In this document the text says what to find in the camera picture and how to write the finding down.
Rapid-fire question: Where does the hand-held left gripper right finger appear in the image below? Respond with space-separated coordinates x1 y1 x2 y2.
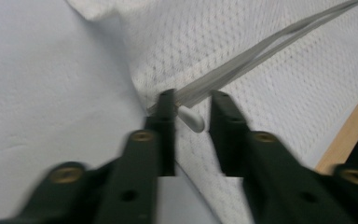
209 90 356 224

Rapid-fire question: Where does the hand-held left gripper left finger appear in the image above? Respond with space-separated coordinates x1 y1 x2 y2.
93 88 177 224

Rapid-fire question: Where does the white mesh laundry bag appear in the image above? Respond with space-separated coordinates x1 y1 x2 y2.
65 0 358 224

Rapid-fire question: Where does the white table cover sheet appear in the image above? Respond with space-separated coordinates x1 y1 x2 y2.
0 0 223 224

